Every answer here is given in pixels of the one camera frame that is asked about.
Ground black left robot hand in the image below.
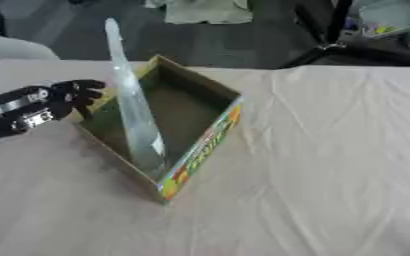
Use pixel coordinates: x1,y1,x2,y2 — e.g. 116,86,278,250
0,79,107,141

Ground clear plastic bottle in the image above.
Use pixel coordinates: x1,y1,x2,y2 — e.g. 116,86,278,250
103,18,170,178

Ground cardboard box with green inside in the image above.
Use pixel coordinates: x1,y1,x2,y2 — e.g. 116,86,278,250
73,54,246,204

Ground grey chair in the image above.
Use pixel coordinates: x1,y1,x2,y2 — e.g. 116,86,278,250
0,32,62,70

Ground pale cloth bag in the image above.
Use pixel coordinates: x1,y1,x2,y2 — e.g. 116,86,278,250
142,0,256,25

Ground black tripod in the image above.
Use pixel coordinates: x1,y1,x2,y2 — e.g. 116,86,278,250
278,0,410,70

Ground clear plastic storage container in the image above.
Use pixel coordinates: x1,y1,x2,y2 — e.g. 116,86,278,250
355,0,410,40

